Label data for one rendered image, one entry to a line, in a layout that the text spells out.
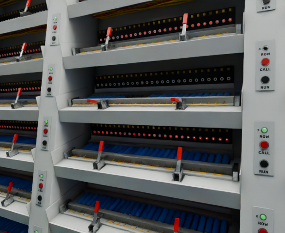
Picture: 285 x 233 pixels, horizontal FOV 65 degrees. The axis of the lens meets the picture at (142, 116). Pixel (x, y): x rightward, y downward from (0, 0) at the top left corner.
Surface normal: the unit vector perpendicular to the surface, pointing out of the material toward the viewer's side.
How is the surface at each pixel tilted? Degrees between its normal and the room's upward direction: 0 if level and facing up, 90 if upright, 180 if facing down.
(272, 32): 90
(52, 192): 90
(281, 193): 90
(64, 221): 22
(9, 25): 112
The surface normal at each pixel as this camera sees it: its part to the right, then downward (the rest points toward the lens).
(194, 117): -0.42, 0.28
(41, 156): -0.43, -0.09
